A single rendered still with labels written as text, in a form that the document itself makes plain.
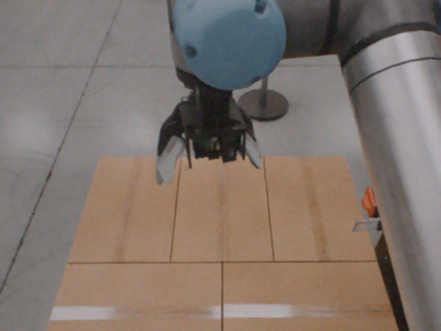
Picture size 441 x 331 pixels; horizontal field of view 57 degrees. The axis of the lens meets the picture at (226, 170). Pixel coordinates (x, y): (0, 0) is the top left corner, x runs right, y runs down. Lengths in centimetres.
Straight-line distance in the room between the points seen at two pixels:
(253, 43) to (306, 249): 143
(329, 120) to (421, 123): 290
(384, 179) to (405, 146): 3
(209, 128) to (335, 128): 268
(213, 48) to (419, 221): 18
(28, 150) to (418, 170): 297
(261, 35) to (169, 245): 143
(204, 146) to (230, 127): 4
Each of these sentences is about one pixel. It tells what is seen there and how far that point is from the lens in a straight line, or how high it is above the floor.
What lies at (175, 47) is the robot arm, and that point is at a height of 170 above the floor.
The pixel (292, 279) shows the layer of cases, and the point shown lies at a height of 54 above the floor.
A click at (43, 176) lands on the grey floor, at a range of 291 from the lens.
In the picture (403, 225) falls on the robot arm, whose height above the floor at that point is 169.
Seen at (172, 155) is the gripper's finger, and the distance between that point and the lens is 55.
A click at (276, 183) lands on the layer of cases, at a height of 54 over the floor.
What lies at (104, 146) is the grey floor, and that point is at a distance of 299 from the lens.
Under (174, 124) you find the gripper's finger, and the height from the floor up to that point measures 158.
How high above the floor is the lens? 191
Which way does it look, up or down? 45 degrees down
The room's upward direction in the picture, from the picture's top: straight up
